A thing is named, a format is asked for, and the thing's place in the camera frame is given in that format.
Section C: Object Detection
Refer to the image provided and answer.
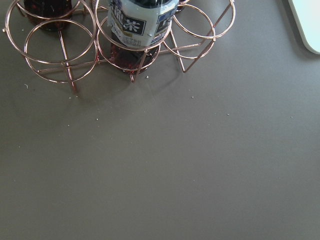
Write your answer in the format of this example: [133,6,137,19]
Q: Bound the dark drink bottle middle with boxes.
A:
[107,0,179,74]

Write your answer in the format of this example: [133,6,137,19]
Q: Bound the dark drink bottle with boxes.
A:
[107,0,179,74]
[23,0,73,31]

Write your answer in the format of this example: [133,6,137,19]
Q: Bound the dark drink bottle front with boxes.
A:
[23,0,73,31]

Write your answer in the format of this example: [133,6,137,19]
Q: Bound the cream rectangular tray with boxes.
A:
[288,0,320,55]

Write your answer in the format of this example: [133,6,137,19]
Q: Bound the copper wire bottle rack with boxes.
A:
[3,0,224,91]

